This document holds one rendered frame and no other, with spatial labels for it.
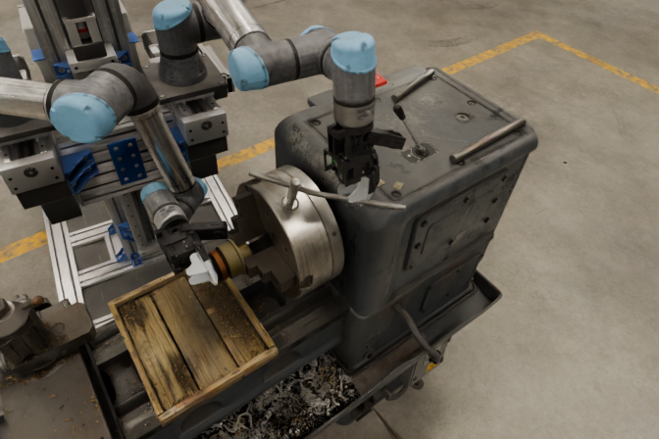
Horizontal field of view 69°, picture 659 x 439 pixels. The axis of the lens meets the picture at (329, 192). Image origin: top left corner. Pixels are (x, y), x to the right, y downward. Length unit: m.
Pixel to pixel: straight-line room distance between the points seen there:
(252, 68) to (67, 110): 0.46
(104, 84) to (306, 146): 0.48
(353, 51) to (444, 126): 0.56
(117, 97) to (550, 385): 2.04
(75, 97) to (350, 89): 0.60
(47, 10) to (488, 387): 2.13
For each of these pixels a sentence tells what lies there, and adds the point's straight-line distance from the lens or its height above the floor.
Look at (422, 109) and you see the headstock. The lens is 1.35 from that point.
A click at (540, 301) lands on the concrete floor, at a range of 2.65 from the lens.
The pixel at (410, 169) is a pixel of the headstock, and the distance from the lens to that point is 1.15.
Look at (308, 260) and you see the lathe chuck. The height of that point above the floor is 1.14.
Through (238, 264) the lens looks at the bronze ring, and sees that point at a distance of 1.13.
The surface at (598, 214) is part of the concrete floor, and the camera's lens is 3.25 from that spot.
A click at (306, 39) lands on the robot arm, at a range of 0.89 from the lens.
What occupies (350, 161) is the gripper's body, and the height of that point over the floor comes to 1.42.
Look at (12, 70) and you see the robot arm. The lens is 1.55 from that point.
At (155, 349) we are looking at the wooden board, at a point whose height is 0.89.
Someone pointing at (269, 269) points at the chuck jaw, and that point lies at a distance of 1.12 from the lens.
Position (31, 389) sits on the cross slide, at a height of 0.97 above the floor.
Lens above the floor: 2.00
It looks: 44 degrees down
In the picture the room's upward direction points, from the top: 4 degrees clockwise
